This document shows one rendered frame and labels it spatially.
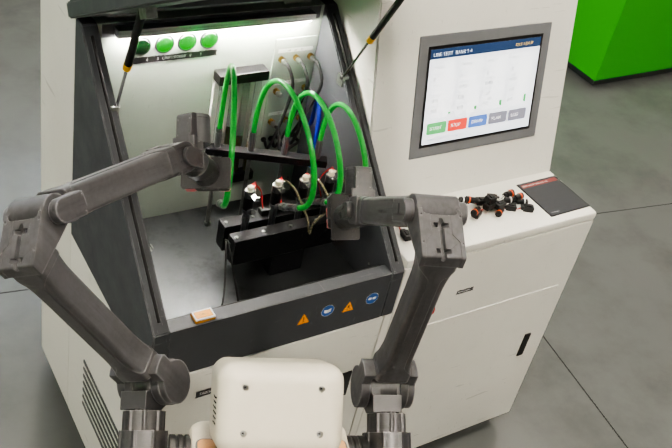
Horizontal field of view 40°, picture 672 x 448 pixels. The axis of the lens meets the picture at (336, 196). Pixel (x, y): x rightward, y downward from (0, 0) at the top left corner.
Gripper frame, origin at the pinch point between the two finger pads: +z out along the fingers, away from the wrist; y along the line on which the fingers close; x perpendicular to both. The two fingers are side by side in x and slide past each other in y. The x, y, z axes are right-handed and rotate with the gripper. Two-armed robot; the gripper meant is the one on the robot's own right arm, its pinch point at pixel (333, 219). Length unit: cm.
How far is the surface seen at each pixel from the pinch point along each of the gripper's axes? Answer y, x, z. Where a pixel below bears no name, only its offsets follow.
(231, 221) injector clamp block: 2.2, 16.5, 36.2
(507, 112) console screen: 33, -66, 37
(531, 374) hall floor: -53, -115, 121
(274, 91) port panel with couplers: 38, 3, 42
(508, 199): 8, -65, 38
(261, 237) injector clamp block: -2.3, 9.7, 31.8
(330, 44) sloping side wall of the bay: 49, -10, 30
